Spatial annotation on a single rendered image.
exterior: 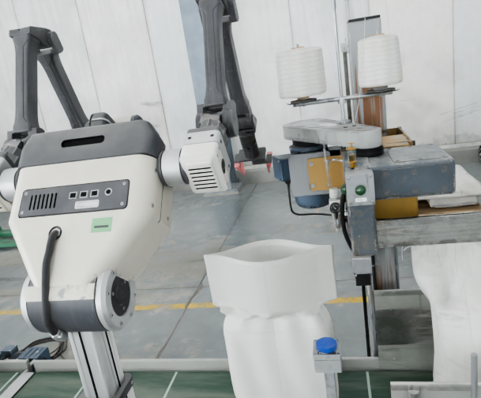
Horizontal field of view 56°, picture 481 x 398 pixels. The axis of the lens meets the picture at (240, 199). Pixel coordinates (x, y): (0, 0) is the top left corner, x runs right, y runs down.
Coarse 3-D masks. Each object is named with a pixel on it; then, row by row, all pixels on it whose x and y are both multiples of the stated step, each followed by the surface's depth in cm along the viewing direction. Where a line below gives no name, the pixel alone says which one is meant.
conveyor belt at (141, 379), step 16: (32, 384) 213; (48, 384) 211; (64, 384) 209; (80, 384) 208; (144, 384) 201; (160, 384) 199; (176, 384) 198; (192, 384) 196; (208, 384) 194; (224, 384) 193; (352, 384) 181; (368, 384) 180; (384, 384) 179
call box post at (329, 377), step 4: (328, 376) 133; (332, 376) 133; (328, 380) 134; (332, 380) 133; (328, 384) 134; (332, 384) 134; (328, 388) 134; (332, 388) 134; (328, 392) 135; (332, 392) 135; (336, 392) 137; (328, 396) 135; (332, 396) 135; (336, 396) 135
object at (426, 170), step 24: (432, 144) 142; (360, 168) 130; (384, 168) 126; (408, 168) 125; (432, 168) 124; (384, 192) 128; (408, 192) 127; (432, 192) 126; (360, 216) 131; (360, 240) 133
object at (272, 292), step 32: (224, 256) 163; (256, 256) 168; (288, 256) 165; (320, 256) 154; (224, 288) 162; (256, 288) 152; (288, 288) 152; (320, 288) 157; (224, 320) 163; (256, 320) 158; (288, 320) 155; (320, 320) 155; (256, 352) 160; (288, 352) 158; (256, 384) 164; (288, 384) 162; (320, 384) 161
